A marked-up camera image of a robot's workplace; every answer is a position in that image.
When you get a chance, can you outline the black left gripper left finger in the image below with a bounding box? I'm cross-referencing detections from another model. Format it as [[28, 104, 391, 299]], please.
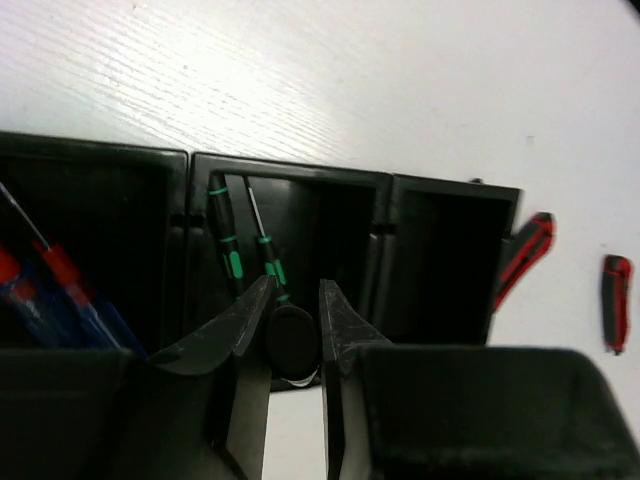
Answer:
[[1, 276, 275, 479]]

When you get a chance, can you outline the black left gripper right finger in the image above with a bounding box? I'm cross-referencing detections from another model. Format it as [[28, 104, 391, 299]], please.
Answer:
[[319, 280, 639, 479]]

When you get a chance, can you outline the blue red screwdriver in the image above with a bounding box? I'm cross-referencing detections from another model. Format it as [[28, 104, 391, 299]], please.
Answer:
[[1, 247, 71, 348], [1, 183, 148, 358]]

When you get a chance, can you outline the green black precision screwdriver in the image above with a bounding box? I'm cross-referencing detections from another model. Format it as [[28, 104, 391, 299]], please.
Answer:
[[242, 174, 324, 389], [207, 172, 245, 298]]

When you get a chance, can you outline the black three-compartment tray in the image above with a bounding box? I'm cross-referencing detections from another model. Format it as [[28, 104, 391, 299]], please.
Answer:
[[1, 133, 520, 380]]

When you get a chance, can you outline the red black utility knife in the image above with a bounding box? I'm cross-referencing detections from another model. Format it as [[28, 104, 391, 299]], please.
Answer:
[[493, 212, 555, 312]]

